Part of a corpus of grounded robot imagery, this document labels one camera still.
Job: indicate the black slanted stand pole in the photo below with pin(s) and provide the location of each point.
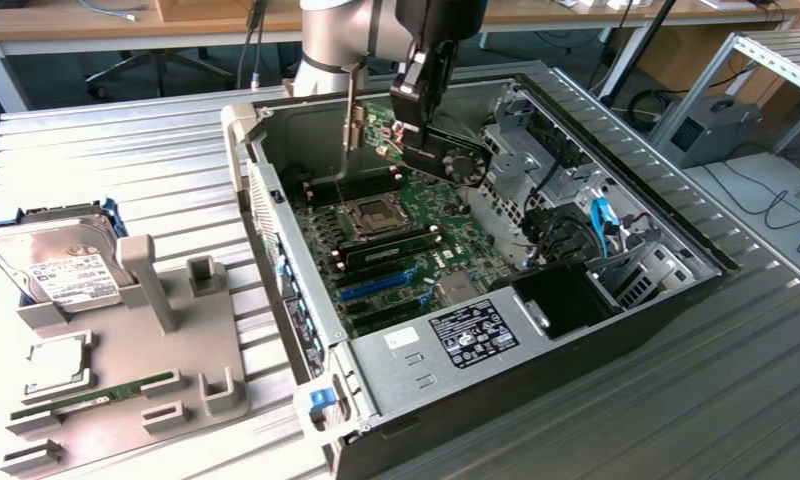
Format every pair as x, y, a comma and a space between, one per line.
650, 35

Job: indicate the installed RAM stick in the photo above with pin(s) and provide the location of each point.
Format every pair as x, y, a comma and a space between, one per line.
387, 254

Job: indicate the silver hard disk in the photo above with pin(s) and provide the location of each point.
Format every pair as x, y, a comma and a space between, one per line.
53, 260

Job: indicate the blue case latch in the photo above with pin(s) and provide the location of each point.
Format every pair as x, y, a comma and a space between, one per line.
321, 400

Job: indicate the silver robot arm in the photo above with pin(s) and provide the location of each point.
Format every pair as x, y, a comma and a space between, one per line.
333, 40

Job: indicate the green RAM stick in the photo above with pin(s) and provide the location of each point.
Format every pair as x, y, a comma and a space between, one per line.
80, 400

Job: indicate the green motherboard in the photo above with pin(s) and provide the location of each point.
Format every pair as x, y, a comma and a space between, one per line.
440, 220

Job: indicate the silver CPU chip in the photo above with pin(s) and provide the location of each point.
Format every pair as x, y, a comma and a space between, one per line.
56, 367

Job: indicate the silver chipset heatsink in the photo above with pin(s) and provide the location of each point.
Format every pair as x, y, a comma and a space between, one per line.
463, 290

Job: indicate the metal CPU socket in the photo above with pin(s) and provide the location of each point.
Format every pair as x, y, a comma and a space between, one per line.
374, 217

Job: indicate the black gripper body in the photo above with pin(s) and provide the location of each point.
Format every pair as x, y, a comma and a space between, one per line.
440, 20

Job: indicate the silver disk bay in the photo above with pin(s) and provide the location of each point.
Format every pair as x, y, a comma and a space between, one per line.
640, 280

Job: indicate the black case lock knob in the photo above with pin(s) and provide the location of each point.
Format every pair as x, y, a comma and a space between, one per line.
277, 196

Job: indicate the blue expansion slot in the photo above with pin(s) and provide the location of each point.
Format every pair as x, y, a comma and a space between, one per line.
374, 287

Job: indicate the silver power supply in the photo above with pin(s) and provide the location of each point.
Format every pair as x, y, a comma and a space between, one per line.
387, 370

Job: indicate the graphics card with black fan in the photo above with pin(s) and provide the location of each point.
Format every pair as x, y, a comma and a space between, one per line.
460, 165

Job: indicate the thin socket locking lever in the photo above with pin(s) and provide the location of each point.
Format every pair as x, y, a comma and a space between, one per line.
339, 190

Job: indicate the aluminium frame table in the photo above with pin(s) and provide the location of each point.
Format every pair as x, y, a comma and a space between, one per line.
774, 55

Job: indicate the wooden box on desk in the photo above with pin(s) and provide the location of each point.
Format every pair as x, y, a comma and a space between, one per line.
193, 10

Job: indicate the grey parts rack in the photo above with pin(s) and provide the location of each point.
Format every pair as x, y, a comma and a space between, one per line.
107, 430

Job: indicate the silver drive cage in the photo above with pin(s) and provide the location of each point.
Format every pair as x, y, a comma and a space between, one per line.
527, 165

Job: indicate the long black expansion slot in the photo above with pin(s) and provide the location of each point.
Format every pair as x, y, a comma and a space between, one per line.
387, 307
363, 278
394, 320

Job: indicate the long wooden desk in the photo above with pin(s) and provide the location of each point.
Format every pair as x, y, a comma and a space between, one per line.
540, 17

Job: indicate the blue disk caddy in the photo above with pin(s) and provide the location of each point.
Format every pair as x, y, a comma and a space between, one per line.
116, 215

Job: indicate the open black PC case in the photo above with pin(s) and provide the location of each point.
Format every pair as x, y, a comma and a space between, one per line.
640, 380

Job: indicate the wooden desk white frame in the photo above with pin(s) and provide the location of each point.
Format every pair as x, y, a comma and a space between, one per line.
53, 27

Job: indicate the black office chair base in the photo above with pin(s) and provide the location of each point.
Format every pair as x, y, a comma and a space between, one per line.
163, 65

